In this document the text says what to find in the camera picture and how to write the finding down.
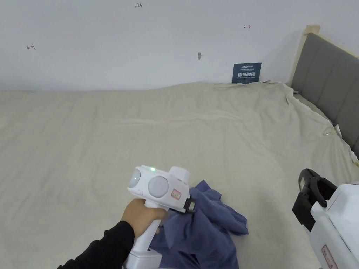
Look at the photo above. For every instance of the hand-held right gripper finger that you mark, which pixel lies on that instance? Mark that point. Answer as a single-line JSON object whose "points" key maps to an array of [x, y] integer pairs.
{"points": [[304, 182], [322, 190]]}

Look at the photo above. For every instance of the person's left hand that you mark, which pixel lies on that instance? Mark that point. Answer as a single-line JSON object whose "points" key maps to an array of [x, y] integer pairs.
{"points": [[140, 216]]}

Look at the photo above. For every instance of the bed with beige sheet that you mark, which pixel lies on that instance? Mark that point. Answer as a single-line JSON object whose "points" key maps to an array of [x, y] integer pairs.
{"points": [[168, 126]]}

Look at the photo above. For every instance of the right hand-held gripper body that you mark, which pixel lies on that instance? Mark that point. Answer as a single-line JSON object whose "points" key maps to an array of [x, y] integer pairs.
{"points": [[342, 224]]}

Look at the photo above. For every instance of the person's left forearm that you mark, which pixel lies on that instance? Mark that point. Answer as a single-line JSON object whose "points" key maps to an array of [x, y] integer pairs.
{"points": [[106, 246]]}

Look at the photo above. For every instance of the dark blue shirt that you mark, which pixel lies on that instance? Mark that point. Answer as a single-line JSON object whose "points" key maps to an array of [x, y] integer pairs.
{"points": [[202, 232]]}

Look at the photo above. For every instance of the grey padded headboard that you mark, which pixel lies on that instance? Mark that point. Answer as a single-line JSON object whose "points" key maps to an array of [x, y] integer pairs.
{"points": [[328, 75]]}

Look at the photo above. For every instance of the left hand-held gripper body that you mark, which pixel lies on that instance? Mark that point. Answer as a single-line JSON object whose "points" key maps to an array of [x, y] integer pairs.
{"points": [[160, 186]]}

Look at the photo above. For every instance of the blue wall sign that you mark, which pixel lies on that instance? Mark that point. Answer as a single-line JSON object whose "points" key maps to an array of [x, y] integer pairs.
{"points": [[246, 72]]}

